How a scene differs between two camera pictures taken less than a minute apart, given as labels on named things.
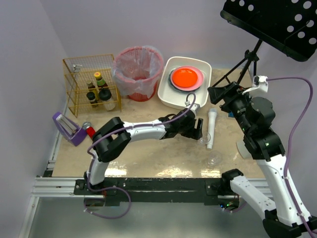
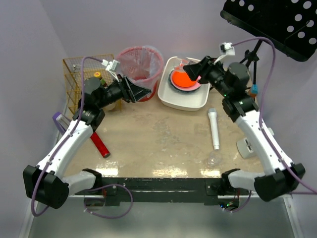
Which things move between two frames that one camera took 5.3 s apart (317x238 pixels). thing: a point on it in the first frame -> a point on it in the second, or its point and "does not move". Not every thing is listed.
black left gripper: (195, 128) -> (127, 89)
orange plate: (184, 78) does not move
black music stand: (289, 26) does not move
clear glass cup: (215, 158) does not move
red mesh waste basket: (138, 69) does not move
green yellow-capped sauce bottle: (100, 82) does not move
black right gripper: (228, 98) -> (205, 70)
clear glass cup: (206, 137) -> (184, 62)
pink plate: (198, 83) does not move
